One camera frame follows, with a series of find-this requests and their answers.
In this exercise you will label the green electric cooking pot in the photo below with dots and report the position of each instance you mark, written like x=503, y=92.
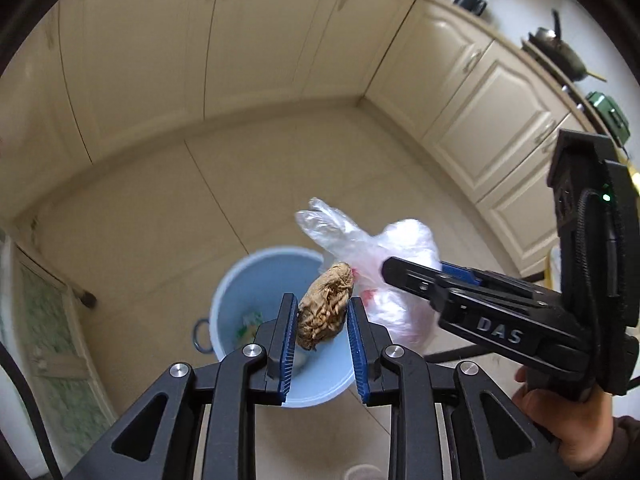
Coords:
x=610, y=117

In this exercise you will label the patterned glass door cabinet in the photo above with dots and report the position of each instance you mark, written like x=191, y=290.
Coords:
x=50, y=340

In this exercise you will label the blue plastic bin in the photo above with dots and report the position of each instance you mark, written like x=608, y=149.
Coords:
x=240, y=285

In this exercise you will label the brown paper ball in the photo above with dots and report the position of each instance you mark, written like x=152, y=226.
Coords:
x=325, y=305

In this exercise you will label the person's right forearm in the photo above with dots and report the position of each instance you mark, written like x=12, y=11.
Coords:
x=625, y=450

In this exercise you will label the cream lower kitchen cabinets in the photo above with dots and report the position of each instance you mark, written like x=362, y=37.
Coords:
x=475, y=125

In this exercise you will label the clear pink plastic bag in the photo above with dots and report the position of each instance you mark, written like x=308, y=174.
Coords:
x=360, y=250

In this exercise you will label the person's right hand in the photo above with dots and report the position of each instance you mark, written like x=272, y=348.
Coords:
x=575, y=430

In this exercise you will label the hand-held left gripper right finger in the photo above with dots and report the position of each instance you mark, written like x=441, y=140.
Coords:
x=357, y=350

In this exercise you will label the black wok with lid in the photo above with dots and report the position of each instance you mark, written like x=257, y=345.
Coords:
x=560, y=52

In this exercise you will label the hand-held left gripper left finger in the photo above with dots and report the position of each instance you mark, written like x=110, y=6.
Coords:
x=286, y=345

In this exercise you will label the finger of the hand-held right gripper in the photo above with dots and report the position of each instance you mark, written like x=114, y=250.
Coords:
x=457, y=271
x=415, y=280

